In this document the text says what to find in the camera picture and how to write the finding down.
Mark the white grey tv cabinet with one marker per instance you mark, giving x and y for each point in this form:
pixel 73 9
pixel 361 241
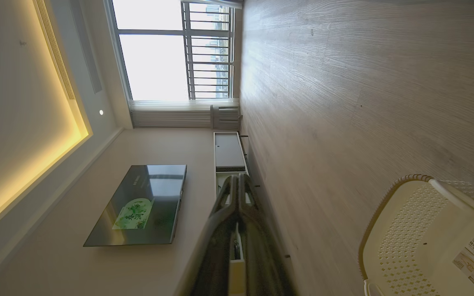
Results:
pixel 228 152

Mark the large window frame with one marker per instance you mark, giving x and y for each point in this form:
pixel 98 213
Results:
pixel 154 49

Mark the cream plastic laundry basket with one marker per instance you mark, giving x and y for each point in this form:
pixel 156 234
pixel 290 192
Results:
pixel 418 238

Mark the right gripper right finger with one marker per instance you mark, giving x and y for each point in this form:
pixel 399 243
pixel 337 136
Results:
pixel 261 250

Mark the sheer white curtain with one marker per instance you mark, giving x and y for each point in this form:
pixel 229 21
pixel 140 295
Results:
pixel 179 104

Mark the balcony metal railing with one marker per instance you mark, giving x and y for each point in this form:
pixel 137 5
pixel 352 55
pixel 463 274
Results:
pixel 208 49

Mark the wall mounted flat television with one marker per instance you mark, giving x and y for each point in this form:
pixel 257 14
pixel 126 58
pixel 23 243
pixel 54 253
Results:
pixel 146 205

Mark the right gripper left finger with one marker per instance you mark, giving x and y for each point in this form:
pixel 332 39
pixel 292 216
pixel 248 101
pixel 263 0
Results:
pixel 216 246

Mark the grey curtain beside cabinet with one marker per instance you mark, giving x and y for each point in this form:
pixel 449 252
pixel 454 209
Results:
pixel 171 119

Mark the small wooden side table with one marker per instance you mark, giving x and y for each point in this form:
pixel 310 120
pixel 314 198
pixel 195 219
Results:
pixel 225 117

